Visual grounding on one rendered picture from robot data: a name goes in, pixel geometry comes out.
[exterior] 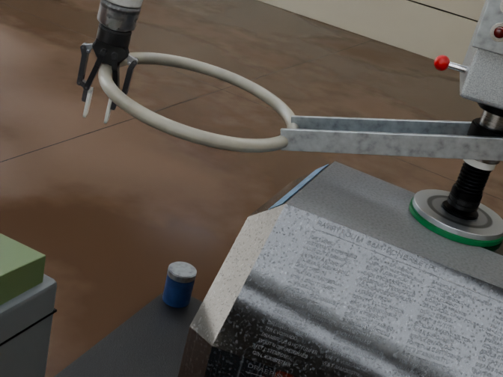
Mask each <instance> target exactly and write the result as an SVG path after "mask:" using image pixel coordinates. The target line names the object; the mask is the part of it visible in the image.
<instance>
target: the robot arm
mask: <svg viewBox="0 0 503 377"><path fill-rule="evenodd" d="M143 1H144V0H100V6H99V10H98V14H97V19H98V21H99V22H100V23H99V26H98V30H97V37H96V40H95V41H94V42H93V43H86V42H84V43H83V44H82V45H81V46H80V49H81V53H82V57H81V61H80V66H79V74H78V78H77V85H80V86H82V87H83V94H82V101H83V102H85V108H84V112H83V117H86V116H87V115H88V112H89V108H90V104H91V97H92V93H93V90H94V88H93V87H91V84H92V82H93V80H94V78H95V76H96V74H97V72H98V70H99V68H100V66H101V64H108V65H110V66H112V79H113V81H114V83H115V84H116V85H117V86H118V88H119V89H120V63H121V62H122V61H124V60H125V59H127V60H128V61H127V64H128V65H129V67H128V69H127V72H126V77H125V80H124V86H123V89H122V91H123V92H124V93H125V94H126V95H127V94H128V90H129V85H130V82H131V78H132V74H133V70H134V67H135V66H136V64H137V63H138V58H134V57H133V56H131V55H130V54H129V42H130V38H131V34H132V31H133V30H134V29H135V27H136V23H137V20H138V17H139V14H140V11H141V5H142V2H143ZM91 49H93V50H94V52H95V54H96V56H97V60H96V62H95V65H94V67H93V69H92V71H91V73H90V75H89V77H88V79H87V81H85V72H86V68H87V64H88V56H89V53H90V52H91ZM116 107H117V105H116V104H115V103H113V102H112V101H111V100H110V99H109V102H108V105H107V109H106V115H105V119H104V123H107V122H108V120H109V117H110V113H111V110H115V109H116Z"/></svg>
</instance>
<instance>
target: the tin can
mask: <svg viewBox="0 0 503 377"><path fill-rule="evenodd" d="M196 274H197V270H196V268H195V267H194V266H193V265H191V264H189V263H185V262H174V263H171V264H170V265H169V266H168V272H167V277H166V281H165V288H164V291H163V295H162V300H163V301H164V302H165V303H166V304H167V305H169V306H171V307H177V308H180V307H185V306H187V305H188V304H189V302H190V298H191V295H192V289H193V286H194V282H195V277H196Z"/></svg>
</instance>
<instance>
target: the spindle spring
mask: <svg viewBox="0 0 503 377"><path fill-rule="evenodd" d="M469 166H470V167H472V166H471V165H469V164H467V163H466V162H464V163H463V166H462V169H461V170H460V173H459V176H458V178H457V181H456V183H457V184H455V186H456V187H457V188H458V189H459V190H461V191H463V192H465V193H467V194H473V195H480V194H482V193H483V190H484V187H485V185H486V183H487V180H488V179H489V176H490V172H491V171H484V170H480V169H478V168H475V167H472V168H470V167H469ZM474 168H475V169H477V170H475V169H474ZM468 170H469V171H468ZM479 170H480V171H479ZM471 171H472V172H471ZM473 172H474V173H473ZM476 173H477V174H476ZM470 175H471V176H470ZM478 177H480V178H478ZM468 178H469V179H468ZM464 180H465V181H466V182H465V181H464ZM475 180H477V181H475ZM479 181H480V182H479ZM471 183H473V184H471ZM463 184H464V185H463ZM474 184H476V185H474ZM469 186H470V187H469ZM461 187H462V188H461ZM471 187H473V188H471ZM466 189H467V190H466ZM468 190H469V191H468ZM475 191H476V192H475Z"/></svg>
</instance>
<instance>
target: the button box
mask: <svg viewBox="0 0 503 377"><path fill-rule="evenodd" d="M501 1H502V0H487V3H486V6H485V8H484V12H483V14H482V17H481V20H480V22H479V25H478V28H477V31H476V33H475V36H474V39H473V41H472V46H473V47H475V48H478V49H482V50H486V51H488V52H493V53H496V54H499V55H503V41H502V42H496V41H494V40H493V39H492V38H491V36H490V29H491V28H492V27H493V26H494V25H495V24H496V23H499V22H503V13H502V12H501V9H500V3H501Z"/></svg>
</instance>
